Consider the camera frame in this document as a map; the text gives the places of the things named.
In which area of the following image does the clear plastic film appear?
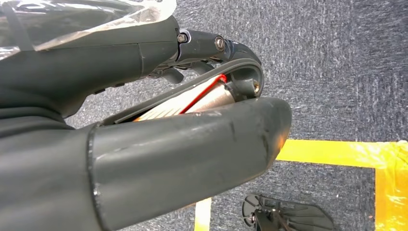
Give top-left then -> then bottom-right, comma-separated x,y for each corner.
0,0 -> 178,61

